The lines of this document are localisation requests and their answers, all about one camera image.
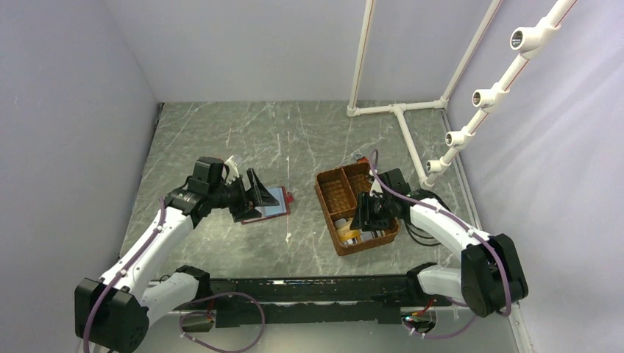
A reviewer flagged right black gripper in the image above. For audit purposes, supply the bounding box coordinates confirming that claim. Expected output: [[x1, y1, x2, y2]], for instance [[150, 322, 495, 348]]
[[350, 191, 393, 231]]

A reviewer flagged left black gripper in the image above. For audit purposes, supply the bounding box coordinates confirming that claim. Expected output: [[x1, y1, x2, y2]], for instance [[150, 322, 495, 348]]
[[209, 168, 279, 222]]

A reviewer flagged white card stack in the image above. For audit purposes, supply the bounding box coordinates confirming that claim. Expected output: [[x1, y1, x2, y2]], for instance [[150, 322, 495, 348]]
[[333, 218, 385, 243]]

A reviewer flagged red leather card holder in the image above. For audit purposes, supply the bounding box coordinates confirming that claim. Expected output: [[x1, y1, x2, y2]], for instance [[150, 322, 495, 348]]
[[241, 185, 294, 226]]

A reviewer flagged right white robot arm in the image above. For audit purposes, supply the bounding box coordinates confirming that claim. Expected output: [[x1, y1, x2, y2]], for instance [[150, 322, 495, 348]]
[[351, 168, 529, 318]]

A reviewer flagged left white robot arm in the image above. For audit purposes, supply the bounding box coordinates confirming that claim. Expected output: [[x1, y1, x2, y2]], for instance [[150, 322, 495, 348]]
[[74, 157, 280, 352]]

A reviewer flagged brown woven basket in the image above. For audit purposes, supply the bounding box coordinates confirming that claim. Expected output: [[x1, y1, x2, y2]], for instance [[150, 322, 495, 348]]
[[314, 161, 401, 257]]

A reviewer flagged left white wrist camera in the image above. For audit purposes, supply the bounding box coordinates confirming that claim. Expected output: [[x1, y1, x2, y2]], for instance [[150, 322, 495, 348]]
[[224, 155, 243, 185]]

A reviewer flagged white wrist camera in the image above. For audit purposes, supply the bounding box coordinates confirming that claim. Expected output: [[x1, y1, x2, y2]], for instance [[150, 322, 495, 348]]
[[369, 176, 383, 197], [224, 155, 243, 185]]

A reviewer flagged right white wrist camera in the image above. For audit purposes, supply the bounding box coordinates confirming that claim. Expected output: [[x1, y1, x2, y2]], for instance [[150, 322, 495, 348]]
[[369, 176, 383, 197]]

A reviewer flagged black cable bundle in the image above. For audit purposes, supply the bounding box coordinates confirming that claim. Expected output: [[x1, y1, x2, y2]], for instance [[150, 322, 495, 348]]
[[404, 194, 450, 247]]

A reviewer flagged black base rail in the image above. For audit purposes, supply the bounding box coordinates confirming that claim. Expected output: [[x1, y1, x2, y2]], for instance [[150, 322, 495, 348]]
[[160, 275, 454, 328]]

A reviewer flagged white pvc pipe frame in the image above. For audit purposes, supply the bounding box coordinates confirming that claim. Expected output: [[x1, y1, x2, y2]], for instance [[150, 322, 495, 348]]
[[346, 0, 578, 190]]

